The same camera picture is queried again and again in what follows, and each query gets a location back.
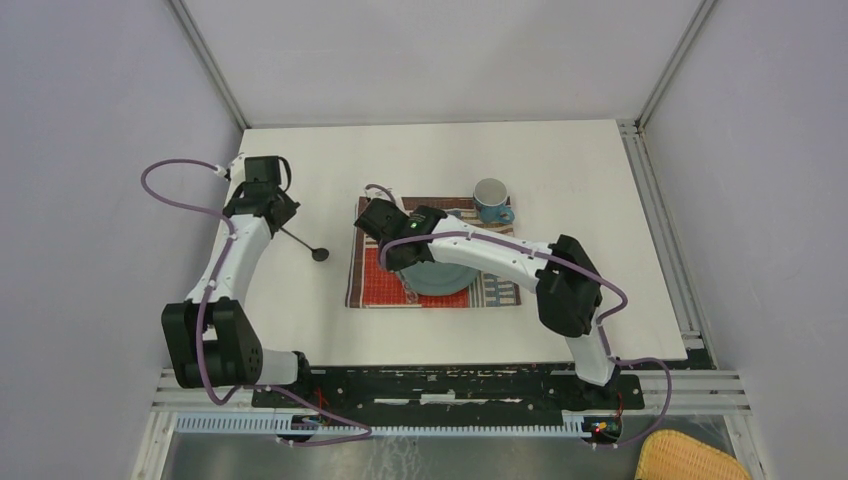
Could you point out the blue ceramic mug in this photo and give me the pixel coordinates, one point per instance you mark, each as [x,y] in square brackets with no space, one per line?
[490,199]

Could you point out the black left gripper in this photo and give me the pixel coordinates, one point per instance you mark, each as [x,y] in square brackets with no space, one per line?
[290,207]

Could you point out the yellow woven basket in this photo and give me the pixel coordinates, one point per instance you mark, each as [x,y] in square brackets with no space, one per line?
[670,454]

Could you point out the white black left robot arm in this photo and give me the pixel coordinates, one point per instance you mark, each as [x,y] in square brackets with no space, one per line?
[210,340]

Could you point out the aluminium frame rails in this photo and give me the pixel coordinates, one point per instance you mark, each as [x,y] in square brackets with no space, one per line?
[585,179]

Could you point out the black spoon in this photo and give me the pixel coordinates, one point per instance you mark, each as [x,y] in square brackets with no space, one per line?
[318,254]

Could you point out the striped patchwork placemat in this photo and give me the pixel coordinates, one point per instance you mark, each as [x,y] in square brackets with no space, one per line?
[370,286]

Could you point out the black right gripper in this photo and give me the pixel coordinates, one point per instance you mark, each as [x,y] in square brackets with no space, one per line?
[394,264]

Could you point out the white slotted cable duct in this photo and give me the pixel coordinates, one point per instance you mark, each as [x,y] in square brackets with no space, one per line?
[284,424]

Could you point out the teal ceramic plate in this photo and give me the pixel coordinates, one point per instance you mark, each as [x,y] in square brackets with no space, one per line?
[437,279]

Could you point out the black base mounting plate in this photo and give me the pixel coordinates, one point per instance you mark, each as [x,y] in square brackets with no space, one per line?
[463,396]

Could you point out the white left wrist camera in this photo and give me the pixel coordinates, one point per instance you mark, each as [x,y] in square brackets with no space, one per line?
[232,171]

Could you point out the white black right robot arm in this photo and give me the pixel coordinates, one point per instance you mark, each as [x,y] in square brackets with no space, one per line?
[565,282]

